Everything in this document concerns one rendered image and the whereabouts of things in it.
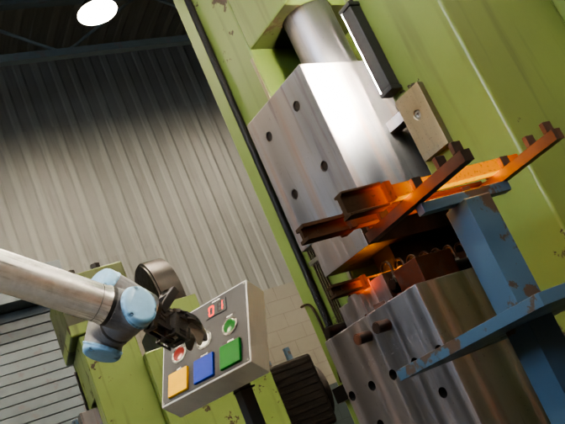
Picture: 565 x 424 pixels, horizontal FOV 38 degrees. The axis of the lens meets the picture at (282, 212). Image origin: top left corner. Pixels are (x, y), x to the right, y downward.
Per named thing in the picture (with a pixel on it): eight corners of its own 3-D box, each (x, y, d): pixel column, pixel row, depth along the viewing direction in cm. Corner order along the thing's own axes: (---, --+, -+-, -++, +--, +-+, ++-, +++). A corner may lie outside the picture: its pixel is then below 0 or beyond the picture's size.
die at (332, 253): (368, 245, 196) (351, 210, 199) (324, 278, 211) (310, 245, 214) (479, 218, 221) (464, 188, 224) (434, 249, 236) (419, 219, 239)
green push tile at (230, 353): (240, 359, 219) (238, 336, 224) (219, 370, 222) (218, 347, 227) (244, 361, 220) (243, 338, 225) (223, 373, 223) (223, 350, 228)
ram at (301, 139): (383, 183, 189) (315, 43, 200) (301, 252, 218) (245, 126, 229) (497, 163, 214) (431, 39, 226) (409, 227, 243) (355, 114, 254)
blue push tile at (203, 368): (212, 373, 224) (212, 350, 229) (193, 384, 227) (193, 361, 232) (217, 376, 225) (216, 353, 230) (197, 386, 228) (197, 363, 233)
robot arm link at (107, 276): (78, 306, 193) (87, 271, 199) (118, 327, 201) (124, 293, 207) (104, 294, 188) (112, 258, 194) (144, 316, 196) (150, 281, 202)
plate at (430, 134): (448, 142, 187) (416, 81, 192) (424, 162, 194) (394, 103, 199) (454, 141, 189) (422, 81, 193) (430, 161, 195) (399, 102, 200)
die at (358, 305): (395, 302, 192) (380, 270, 194) (349, 331, 207) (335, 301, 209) (505, 268, 217) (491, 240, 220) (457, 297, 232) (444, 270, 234)
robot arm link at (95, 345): (94, 341, 180) (104, 293, 188) (73, 358, 188) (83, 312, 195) (132, 353, 184) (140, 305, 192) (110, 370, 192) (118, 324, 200)
